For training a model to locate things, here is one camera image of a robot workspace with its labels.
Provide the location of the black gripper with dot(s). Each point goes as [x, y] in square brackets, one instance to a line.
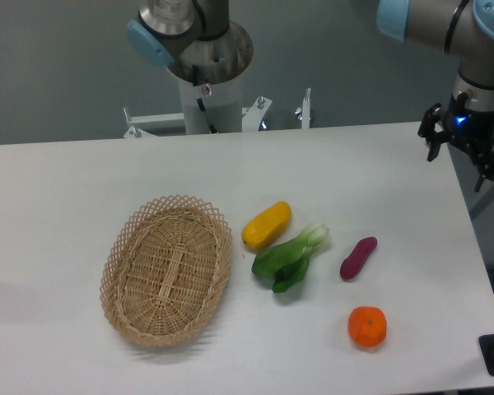
[469, 130]

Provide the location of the purple sweet potato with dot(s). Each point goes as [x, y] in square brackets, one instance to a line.
[355, 261]

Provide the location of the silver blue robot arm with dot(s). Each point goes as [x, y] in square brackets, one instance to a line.
[207, 53]

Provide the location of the orange tangerine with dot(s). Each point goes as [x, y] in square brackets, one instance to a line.
[367, 326]

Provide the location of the green bok choy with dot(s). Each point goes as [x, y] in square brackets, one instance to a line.
[287, 263]

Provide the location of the yellow mango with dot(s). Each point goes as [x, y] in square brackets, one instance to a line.
[267, 226]

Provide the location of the woven wicker basket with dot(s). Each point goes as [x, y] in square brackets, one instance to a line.
[167, 271]

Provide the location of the white frame leg right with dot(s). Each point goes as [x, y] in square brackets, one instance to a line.
[486, 197]

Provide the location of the white metal base frame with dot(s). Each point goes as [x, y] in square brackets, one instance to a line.
[142, 126]

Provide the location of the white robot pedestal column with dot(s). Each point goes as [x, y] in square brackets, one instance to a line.
[211, 108]

